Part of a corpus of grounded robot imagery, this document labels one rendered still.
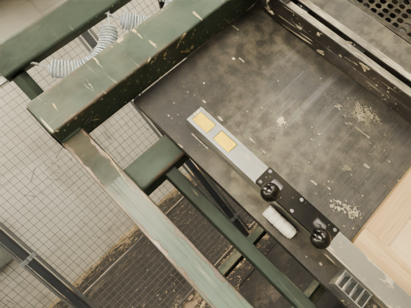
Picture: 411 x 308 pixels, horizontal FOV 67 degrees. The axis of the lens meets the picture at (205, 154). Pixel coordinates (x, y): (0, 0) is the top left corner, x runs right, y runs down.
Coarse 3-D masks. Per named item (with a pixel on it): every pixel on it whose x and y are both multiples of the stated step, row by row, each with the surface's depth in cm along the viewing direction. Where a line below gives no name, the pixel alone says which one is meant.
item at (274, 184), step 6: (276, 180) 69; (264, 186) 58; (270, 186) 58; (276, 186) 58; (282, 186) 68; (264, 192) 58; (270, 192) 57; (276, 192) 58; (264, 198) 58; (270, 198) 58; (276, 198) 58
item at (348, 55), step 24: (264, 0) 89; (288, 0) 84; (288, 24) 89; (312, 24) 83; (336, 24) 83; (336, 48) 82; (360, 48) 81; (360, 72) 82; (384, 72) 78; (408, 72) 78; (384, 96) 82; (408, 96) 76; (408, 120) 81
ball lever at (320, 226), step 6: (312, 222) 66; (318, 222) 65; (318, 228) 57; (324, 228) 65; (312, 234) 56; (318, 234) 55; (324, 234) 55; (312, 240) 56; (318, 240) 55; (324, 240) 55; (330, 240) 55; (318, 246) 55; (324, 246) 55
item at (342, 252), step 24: (192, 120) 75; (216, 120) 75; (216, 144) 73; (240, 144) 73; (240, 168) 71; (264, 168) 71; (288, 216) 69; (336, 240) 66; (336, 264) 67; (360, 264) 65; (384, 288) 63
